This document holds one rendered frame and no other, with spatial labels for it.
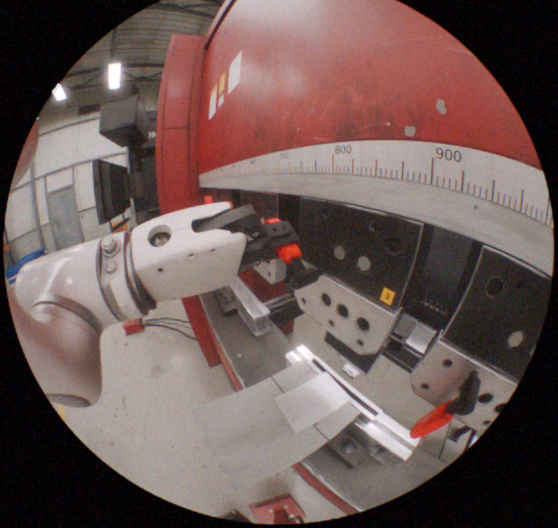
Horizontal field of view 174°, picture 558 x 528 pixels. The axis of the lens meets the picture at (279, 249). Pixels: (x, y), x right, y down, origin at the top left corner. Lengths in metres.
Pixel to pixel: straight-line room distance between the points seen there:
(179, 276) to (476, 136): 0.25
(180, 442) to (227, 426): 1.14
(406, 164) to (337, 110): 0.09
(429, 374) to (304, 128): 0.30
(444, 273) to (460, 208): 0.60
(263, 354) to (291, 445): 0.33
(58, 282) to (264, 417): 0.35
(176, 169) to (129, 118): 0.47
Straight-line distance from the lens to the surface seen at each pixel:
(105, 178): 1.16
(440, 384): 0.22
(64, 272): 0.19
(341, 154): 0.19
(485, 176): 0.15
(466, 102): 0.17
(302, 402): 0.38
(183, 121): 0.99
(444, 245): 0.71
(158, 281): 0.16
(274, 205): 0.28
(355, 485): 0.52
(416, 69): 0.19
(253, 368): 0.57
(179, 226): 0.15
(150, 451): 1.60
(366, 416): 0.41
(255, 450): 0.36
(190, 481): 1.47
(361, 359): 0.30
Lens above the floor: 1.36
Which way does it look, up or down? 22 degrees down
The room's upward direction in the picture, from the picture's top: straight up
